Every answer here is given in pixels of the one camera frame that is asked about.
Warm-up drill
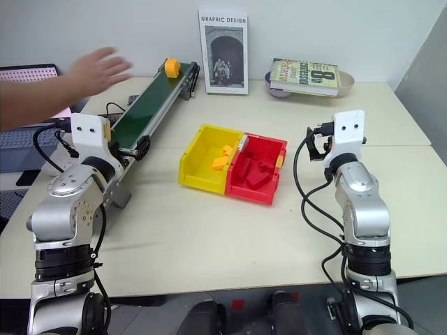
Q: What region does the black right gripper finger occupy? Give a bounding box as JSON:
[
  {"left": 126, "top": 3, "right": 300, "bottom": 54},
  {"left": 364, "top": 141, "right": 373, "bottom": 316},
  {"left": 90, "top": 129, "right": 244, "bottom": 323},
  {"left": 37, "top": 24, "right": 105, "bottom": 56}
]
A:
[{"left": 306, "top": 126, "right": 325, "bottom": 162}]

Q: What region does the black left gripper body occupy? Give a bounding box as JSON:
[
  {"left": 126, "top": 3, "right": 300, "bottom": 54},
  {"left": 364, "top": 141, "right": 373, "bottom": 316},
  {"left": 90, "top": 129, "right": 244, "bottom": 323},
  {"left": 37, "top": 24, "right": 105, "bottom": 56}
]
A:
[{"left": 108, "top": 140, "right": 127, "bottom": 162}]

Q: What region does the orange block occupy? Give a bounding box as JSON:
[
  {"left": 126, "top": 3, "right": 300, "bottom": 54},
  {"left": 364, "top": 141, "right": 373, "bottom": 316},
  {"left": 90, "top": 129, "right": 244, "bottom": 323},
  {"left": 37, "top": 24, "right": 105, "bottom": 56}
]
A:
[{"left": 163, "top": 57, "right": 181, "bottom": 79}]

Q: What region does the green conveyor belt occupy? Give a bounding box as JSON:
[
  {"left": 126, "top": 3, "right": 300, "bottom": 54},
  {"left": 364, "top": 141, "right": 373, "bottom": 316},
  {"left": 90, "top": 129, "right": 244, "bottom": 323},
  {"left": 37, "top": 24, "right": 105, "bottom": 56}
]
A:
[{"left": 104, "top": 61, "right": 202, "bottom": 209}]

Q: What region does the person's bare hand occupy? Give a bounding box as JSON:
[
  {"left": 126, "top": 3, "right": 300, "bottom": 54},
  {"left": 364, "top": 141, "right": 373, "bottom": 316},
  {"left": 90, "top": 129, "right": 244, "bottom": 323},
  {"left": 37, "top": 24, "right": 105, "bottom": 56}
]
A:
[{"left": 65, "top": 47, "right": 135, "bottom": 99}]

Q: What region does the red plastic bin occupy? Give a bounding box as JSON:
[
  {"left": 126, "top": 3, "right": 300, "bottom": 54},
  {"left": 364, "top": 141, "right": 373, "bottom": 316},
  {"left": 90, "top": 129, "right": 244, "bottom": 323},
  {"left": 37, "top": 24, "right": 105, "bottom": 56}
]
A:
[{"left": 223, "top": 131, "right": 289, "bottom": 207}]

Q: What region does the white power strip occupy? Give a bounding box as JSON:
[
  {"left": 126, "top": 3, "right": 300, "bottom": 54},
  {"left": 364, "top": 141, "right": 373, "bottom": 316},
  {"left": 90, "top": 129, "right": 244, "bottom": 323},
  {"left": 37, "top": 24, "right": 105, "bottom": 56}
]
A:
[{"left": 40, "top": 149, "right": 82, "bottom": 176}]

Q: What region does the red house-shaped block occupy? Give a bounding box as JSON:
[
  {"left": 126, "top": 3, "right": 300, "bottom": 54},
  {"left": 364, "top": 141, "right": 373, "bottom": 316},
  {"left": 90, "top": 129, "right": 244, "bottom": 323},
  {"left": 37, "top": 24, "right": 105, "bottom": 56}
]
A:
[{"left": 245, "top": 170, "right": 271, "bottom": 191}]

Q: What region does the pink sheet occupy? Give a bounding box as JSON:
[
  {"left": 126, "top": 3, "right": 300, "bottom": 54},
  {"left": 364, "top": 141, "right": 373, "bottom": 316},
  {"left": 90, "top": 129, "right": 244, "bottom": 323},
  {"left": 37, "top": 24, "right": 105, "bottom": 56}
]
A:
[{"left": 48, "top": 106, "right": 73, "bottom": 120}]

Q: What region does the beige bowl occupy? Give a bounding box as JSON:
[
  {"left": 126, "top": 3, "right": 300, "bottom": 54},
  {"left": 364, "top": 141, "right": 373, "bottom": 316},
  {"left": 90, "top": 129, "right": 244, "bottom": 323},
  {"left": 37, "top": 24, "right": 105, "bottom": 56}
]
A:
[{"left": 337, "top": 69, "right": 356, "bottom": 96}]

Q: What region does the purple bowl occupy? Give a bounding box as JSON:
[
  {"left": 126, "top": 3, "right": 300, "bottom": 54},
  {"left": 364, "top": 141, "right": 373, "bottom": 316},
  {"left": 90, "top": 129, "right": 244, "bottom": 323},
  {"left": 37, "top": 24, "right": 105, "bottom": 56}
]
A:
[{"left": 264, "top": 71, "right": 293, "bottom": 98}]

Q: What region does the green yellow hardcover book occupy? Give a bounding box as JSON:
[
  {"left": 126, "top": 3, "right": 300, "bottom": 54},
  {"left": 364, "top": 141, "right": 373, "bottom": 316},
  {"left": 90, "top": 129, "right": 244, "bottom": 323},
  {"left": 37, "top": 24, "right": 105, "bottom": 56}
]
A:
[{"left": 270, "top": 57, "right": 341, "bottom": 98}]

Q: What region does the yellow plastic bin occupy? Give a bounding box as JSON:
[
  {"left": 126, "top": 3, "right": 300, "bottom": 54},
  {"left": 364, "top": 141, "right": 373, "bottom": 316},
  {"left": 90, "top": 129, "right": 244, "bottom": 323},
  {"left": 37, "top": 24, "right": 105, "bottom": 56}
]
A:
[{"left": 178, "top": 123, "right": 244, "bottom": 195}]

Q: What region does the laptop with pink screen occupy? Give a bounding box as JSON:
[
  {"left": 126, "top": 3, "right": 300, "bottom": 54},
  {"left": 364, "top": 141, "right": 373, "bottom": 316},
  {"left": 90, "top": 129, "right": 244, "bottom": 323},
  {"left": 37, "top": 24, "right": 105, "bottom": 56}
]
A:
[{"left": 0, "top": 63, "right": 73, "bottom": 173}]

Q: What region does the Graphic Design book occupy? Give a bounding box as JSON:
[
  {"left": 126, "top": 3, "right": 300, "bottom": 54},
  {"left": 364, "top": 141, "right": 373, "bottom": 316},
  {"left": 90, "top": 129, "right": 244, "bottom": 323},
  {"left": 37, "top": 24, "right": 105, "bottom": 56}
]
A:
[{"left": 197, "top": 8, "right": 249, "bottom": 96}]

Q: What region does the dark rounded shape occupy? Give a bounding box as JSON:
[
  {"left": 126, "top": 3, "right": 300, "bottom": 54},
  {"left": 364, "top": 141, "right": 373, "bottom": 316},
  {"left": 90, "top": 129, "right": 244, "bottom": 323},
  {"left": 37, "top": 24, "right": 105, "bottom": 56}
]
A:
[
  {"left": 267, "top": 291, "right": 305, "bottom": 335},
  {"left": 176, "top": 300, "right": 228, "bottom": 335}
]

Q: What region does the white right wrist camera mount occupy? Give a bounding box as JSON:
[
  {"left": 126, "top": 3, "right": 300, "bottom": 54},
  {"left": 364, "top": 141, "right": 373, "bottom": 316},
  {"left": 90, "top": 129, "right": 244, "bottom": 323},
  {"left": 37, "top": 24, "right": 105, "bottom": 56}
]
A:
[{"left": 330, "top": 110, "right": 366, "bottom": 157}]

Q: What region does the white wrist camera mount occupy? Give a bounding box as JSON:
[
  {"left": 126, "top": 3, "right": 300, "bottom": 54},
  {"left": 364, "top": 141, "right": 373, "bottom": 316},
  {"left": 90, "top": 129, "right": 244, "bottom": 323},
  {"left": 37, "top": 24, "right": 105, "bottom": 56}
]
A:
[
  {"left": 330, "top": 110, "right": 366, "bottom": 157},
  {"left": 69, "top": 112, "right": 113, "bottom": 165}
]

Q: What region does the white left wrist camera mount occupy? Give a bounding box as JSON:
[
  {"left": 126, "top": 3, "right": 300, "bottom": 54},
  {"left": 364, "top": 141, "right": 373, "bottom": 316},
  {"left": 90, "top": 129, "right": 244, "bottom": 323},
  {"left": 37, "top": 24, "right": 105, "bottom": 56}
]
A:
[{"left": 69, "top": 112, "right": 113, "bottom": 165}]

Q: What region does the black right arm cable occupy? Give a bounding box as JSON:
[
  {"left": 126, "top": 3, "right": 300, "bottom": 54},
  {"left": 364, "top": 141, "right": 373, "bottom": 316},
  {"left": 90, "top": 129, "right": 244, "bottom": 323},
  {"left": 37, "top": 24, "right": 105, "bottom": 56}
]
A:
[{"left": 293, "top": 122, "right": 415, "bottom": 331}]

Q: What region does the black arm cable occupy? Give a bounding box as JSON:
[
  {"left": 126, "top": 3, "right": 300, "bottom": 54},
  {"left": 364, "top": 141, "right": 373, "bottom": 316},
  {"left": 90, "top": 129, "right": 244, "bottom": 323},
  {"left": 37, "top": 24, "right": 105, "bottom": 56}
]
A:
[
  {"left": 293, "top": 122, "right": 415, "bottom": 331},
  {"left": 32, "top": 118, "right": 80, "bottom": 172}
]

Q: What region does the black cable loop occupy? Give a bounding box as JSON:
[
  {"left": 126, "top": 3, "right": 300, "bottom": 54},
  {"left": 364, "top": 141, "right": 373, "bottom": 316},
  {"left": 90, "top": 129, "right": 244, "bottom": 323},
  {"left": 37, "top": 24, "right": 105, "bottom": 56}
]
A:
[{"left": 98, "top": 101, "right": 127, "bottom": 119}]

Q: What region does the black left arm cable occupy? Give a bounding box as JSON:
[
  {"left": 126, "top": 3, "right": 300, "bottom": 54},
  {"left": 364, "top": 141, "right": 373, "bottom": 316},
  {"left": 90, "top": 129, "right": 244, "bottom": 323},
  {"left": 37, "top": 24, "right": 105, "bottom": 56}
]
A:
[{"left": 32, "top": 118, "right": 80, "bottom": 172}]

